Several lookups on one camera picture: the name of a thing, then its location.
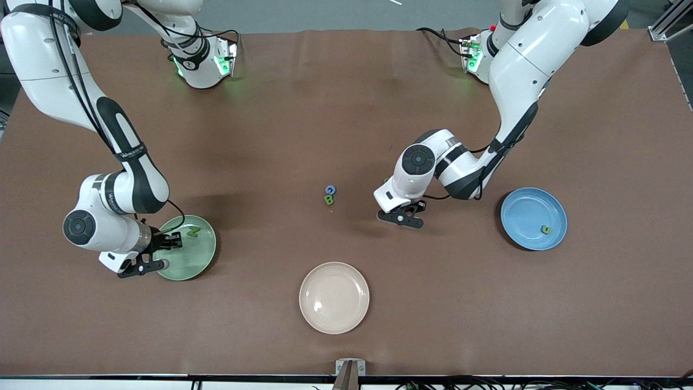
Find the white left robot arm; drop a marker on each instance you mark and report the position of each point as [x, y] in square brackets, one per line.
[525, 70]

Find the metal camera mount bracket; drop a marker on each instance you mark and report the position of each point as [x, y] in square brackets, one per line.
[350, 368]

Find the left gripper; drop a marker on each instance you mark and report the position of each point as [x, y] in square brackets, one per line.
[417, 206]

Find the blue foam letter G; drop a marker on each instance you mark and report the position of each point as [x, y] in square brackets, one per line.
[327, 190]

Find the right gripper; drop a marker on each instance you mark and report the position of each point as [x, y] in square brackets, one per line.
[158, 242]

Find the green foam letter N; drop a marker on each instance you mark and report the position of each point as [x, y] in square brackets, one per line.
[194, 232]

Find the aluminium frame profile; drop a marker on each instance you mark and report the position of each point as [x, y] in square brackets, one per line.
[671, 19]

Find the green plate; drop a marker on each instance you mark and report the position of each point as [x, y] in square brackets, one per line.
[195, 260]

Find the blue plate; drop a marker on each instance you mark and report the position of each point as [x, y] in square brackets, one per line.
[525, 216]

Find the brown table cover mat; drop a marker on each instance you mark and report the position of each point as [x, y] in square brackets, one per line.
[379, 325]

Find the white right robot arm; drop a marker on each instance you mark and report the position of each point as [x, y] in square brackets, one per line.
[48, 70]

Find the beige plate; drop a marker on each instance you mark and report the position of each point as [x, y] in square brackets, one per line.
[334, 298]

